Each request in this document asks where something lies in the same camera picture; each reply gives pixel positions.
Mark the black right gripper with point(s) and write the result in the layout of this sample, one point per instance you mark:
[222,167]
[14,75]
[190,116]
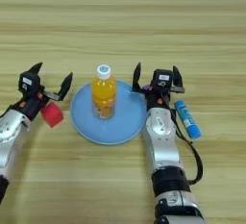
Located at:
[158,98]

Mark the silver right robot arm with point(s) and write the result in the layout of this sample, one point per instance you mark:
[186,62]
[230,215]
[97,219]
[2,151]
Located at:
[165,151]

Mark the red cube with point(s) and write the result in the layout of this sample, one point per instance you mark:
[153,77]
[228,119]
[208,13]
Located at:
[51,114]

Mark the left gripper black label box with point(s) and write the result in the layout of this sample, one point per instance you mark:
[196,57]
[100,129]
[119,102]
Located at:
[29,83]

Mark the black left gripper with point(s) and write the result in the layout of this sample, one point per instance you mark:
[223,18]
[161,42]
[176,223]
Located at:
[32,104]

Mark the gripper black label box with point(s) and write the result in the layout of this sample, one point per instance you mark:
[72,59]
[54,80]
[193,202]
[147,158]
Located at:
[29,83]
[163,79]

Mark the blue glue stick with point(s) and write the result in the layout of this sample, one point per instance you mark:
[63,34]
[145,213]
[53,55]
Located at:
[187,119]

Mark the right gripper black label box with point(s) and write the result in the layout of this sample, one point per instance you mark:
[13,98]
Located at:
[163,79]

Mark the orange juice bottle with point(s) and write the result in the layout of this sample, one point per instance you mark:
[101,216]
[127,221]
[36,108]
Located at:
[103,93]

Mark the blue round plate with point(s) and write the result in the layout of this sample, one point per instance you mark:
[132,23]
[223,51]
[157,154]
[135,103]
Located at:
[128,122]

